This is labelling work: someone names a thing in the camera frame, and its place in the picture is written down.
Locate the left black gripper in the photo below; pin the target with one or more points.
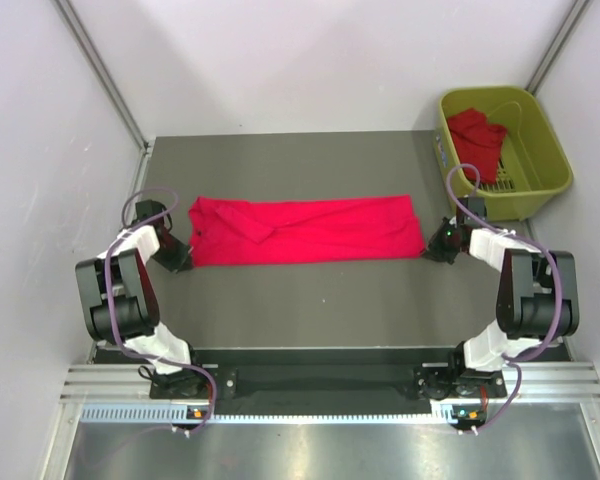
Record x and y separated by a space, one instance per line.
182 261

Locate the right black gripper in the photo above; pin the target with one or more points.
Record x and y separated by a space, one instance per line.
434 249

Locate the bright pink t shirt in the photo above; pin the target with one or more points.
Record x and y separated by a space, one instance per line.
238 232

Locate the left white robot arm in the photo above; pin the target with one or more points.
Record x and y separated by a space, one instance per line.
120 305

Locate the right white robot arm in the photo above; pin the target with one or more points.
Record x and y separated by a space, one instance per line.
537 302

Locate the dark red t shirt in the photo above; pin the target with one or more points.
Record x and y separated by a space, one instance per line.
478 143

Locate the olive green plastic basket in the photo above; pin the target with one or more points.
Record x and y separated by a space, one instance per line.
532 167

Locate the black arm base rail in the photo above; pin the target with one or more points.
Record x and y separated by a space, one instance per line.
342 381

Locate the grey aluminium front rail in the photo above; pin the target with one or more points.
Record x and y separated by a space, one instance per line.
541 382

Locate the slotted grey cable duct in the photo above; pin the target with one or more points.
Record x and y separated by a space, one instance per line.
181 414

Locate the left aluminium frame post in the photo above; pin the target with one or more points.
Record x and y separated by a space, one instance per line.
89 50

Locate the aluminium frame post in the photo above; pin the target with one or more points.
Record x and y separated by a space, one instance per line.
557 44
89 50

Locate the right aluminium frame post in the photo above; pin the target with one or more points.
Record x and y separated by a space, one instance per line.
557 44

